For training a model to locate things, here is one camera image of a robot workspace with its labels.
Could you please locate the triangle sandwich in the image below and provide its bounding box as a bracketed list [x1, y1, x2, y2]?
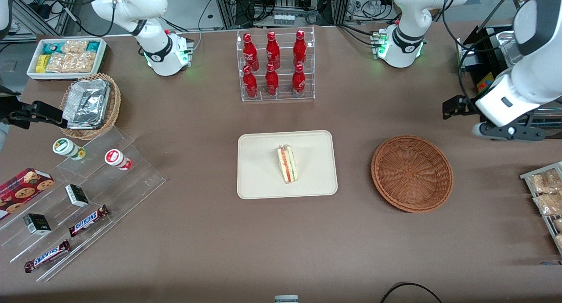
[277, 144, 298, 184]

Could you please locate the light wicker basket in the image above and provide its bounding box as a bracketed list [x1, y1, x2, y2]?
[59, 72, 121, 141]

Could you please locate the round brown wicker basket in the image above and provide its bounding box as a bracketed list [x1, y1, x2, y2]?
[371, 135, 454, 213]

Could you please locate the beige plastic serving tray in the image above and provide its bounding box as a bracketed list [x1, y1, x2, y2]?
[237, 130, 338, 200]

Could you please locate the black food warmer yellow panel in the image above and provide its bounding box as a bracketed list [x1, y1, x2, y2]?
[457, 0, 562, 141]

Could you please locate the green lid cup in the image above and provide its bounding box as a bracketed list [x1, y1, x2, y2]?
[53, 137, 86, 161]

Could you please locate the white rectangular snack bin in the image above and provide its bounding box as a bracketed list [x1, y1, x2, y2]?
[26, 37, 108, 82]

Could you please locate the steel warmer pan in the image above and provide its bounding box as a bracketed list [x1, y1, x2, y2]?
[490, 30, 524, 66]

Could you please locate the red tartan cookie box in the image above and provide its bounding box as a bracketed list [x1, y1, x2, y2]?
[0, 168, 54, 220]

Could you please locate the red lid cup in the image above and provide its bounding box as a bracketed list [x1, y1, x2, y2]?
[104, 149, 132, 171]

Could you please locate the small black box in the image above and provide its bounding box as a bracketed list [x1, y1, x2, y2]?
[65, 184, 90, 208]
[23, 213, 52, 236]

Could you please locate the clear acrylic stepped stand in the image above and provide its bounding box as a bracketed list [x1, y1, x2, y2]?
[0, 125, 166, 282]

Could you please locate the snickers chocolate bar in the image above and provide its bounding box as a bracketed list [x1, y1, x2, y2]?
[24, 240, 71, 274]
[68, 205, 109, 238]

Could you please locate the red cola bottle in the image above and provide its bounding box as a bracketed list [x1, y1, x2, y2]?
[242, 32, 259, 71]
[292, 64, 306, 94]
[265, 63, 279, 96]
[293, 29, 307, 67]
[242, 65, 258, 98]
[265, 31, 281, 70]

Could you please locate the clear acrylic bottle rack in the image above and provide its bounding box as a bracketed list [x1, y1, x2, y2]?
[236, 26, 316, 102]

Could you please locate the metal wire snack tray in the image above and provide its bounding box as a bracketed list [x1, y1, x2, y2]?
[520, 162, 562, 255]

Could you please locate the black looped cable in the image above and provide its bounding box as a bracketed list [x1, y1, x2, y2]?
[380, 282, 444, 303]

